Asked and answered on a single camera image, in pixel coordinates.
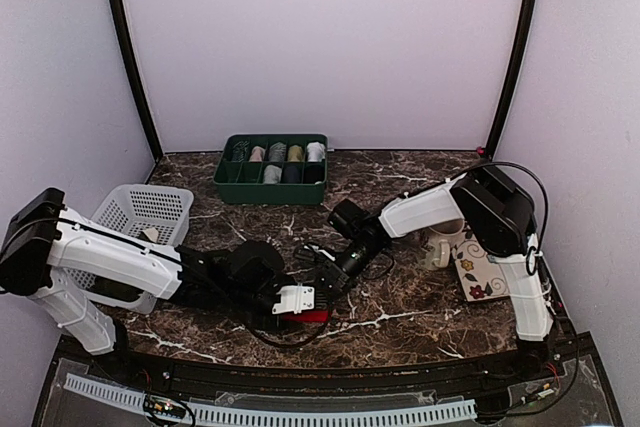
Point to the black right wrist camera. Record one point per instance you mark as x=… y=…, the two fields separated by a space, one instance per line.
x=348 y=219

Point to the white rolled underwear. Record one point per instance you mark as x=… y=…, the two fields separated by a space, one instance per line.
x=315 y=152

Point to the grey slotted cable duct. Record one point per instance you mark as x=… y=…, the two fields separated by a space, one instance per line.
x=274 y=412

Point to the pink rolled underwear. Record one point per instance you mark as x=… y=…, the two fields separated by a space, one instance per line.
x=257 y=154

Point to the black frame post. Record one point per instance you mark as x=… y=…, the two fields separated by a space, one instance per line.
x=134 y=78
x=512 y=74

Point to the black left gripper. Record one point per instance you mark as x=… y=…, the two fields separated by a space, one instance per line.
x=267 y=325

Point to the dark grey rolled underwear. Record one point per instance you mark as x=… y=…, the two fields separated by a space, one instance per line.
x=277 y=152

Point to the red boxer briefs white trim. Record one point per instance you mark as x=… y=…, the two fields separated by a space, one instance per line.
x=308 y=316

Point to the navy rolled underwear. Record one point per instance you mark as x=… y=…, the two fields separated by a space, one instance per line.
x=292 y=174

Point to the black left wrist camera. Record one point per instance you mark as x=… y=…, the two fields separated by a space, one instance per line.
x=254 y=264

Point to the small green circuit board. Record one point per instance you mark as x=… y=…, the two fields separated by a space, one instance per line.
x=161 y=408

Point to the striped rolled underwear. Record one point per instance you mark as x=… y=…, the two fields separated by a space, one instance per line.
x=240 y=150

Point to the olive rolled underwear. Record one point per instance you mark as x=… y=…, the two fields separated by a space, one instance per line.
x=295 y=153

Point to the light grey rolled underwear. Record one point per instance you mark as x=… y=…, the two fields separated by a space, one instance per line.
x=272 y=174

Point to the green divided organizer tray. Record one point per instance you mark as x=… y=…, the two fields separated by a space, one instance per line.
x=242 y=182

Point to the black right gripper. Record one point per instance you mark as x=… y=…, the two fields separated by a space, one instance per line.
x=336 y=277

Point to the black right frame post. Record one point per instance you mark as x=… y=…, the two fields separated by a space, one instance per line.
x=512 y=74

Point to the black rolled underwear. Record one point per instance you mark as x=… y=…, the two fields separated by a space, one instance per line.
x=314 y=174

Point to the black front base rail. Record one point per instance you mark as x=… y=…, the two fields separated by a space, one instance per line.
x=575 y=391

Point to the dark green garment in basket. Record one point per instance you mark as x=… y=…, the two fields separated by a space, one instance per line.
x=115 y=290

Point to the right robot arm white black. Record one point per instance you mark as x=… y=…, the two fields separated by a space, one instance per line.
x=500 y=213

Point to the white perforated laundry basket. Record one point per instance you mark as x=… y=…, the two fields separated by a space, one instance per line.
x=156 y=213

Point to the black left frame post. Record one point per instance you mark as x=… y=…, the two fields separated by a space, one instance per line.
x=134 y=78

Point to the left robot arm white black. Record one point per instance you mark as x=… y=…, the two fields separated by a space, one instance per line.
x=46 y=239

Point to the floral square tile coaster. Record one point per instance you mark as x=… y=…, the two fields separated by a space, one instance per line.
x=481 y=280

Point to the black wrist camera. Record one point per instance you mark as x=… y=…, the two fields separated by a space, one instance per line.
x=254 y=264
x=348 y=219

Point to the seashell coral ceramic mug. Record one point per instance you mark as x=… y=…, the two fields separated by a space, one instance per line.
x=440 y=240

